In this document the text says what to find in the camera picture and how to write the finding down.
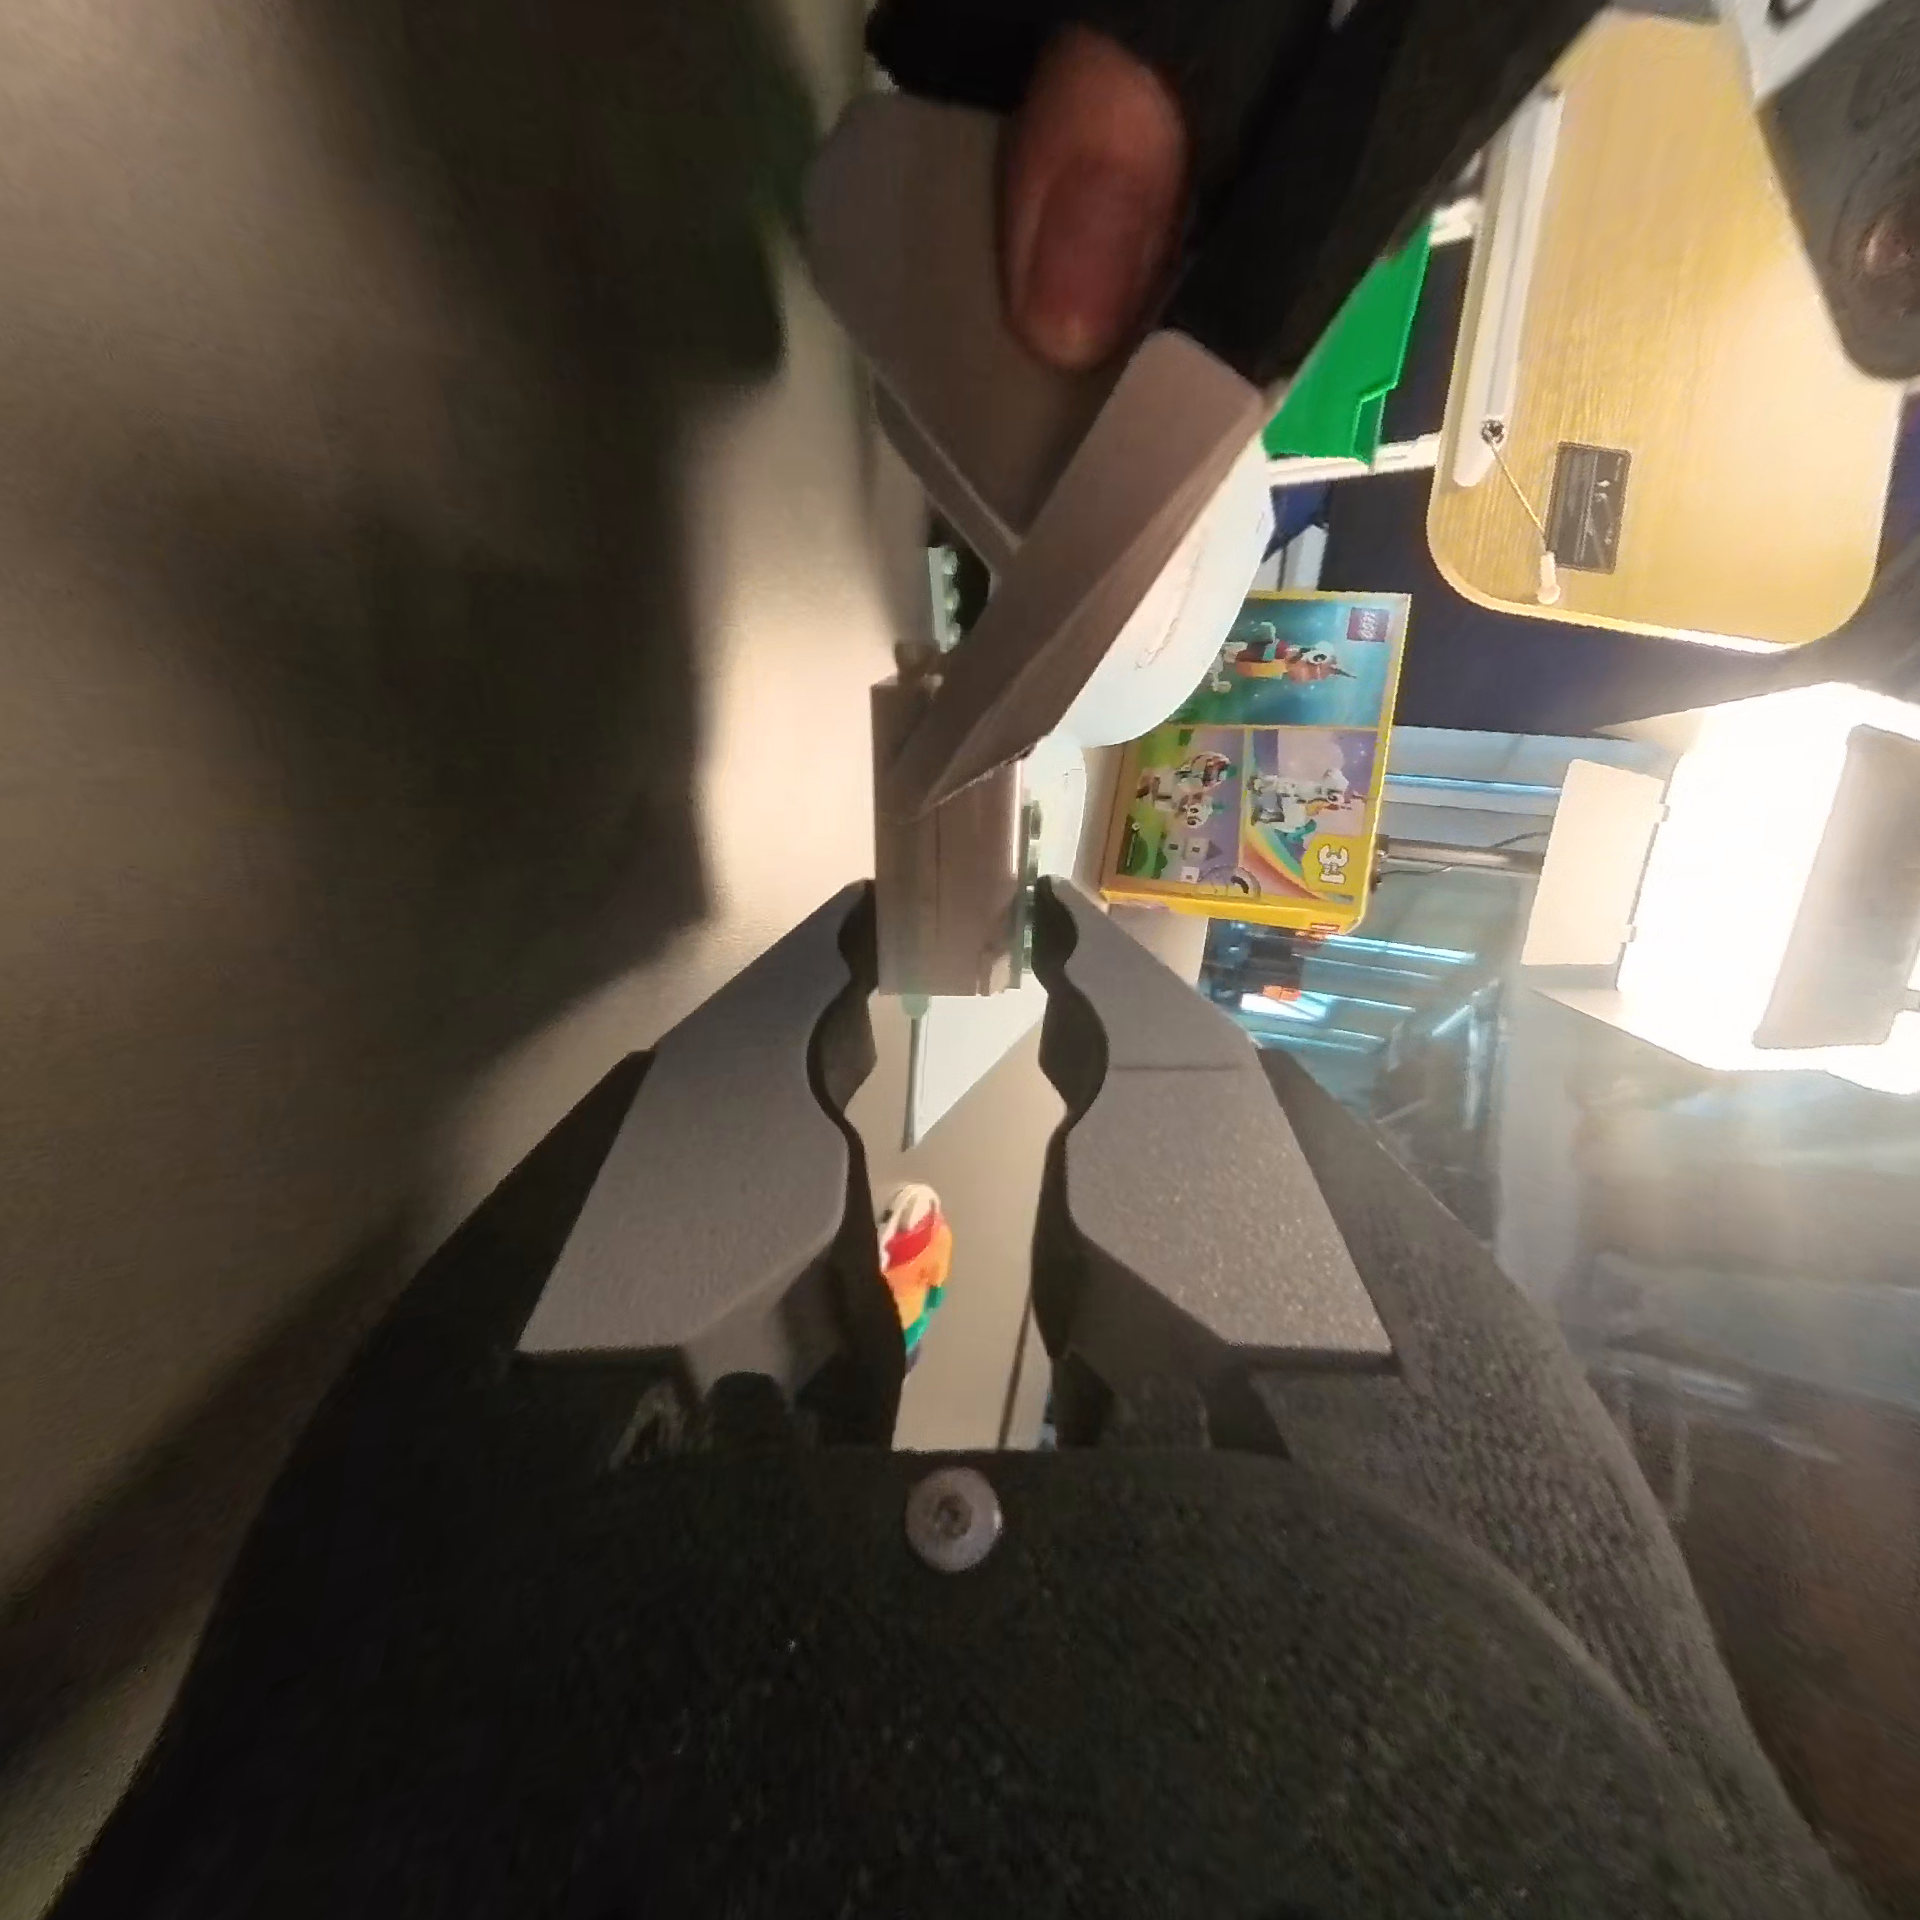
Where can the white lego brick assembly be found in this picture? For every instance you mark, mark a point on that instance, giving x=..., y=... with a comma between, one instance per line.
x=953, y=898

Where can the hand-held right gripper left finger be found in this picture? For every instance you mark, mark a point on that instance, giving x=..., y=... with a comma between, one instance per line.
x=705, y=1187

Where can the yellow lego set box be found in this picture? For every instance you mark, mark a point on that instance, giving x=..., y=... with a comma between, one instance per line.
x=1260, y=767

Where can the round rainbow lego model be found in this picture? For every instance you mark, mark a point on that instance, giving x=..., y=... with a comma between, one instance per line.
x=915, y=1264

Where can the light wooden desk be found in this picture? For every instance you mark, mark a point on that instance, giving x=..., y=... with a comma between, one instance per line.
x=1682, y=345

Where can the bright white panel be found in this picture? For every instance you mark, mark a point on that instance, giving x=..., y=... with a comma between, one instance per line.
x=1612, y=878
x=1836, y=886

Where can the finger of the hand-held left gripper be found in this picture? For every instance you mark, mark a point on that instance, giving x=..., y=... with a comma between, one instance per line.
x=1079, y=604

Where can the light green lego plate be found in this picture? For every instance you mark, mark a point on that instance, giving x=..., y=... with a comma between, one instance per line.
x=949, y=593

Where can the person's left hand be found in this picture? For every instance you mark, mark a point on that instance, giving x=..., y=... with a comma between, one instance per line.
x=1090, y=195

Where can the green plastic bin stack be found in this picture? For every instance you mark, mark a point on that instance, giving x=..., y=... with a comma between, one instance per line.
x=1343, y=374

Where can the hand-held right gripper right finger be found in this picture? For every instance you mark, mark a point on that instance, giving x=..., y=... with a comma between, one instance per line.
x=1199, y=1198

